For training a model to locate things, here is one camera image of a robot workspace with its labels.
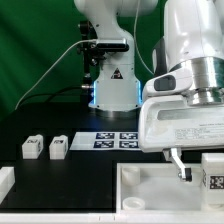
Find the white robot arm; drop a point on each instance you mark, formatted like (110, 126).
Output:
(193, 39)

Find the white sheet with tags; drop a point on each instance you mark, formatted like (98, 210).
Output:
(105, 141)

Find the white square tabletop panel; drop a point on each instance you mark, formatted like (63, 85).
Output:
(152, 187)

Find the grey mounted camera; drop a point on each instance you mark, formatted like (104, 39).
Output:
(114, 45)

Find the black camera stand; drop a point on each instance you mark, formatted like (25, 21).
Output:
(92, 56)

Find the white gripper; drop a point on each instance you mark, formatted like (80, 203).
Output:
(168, 122)

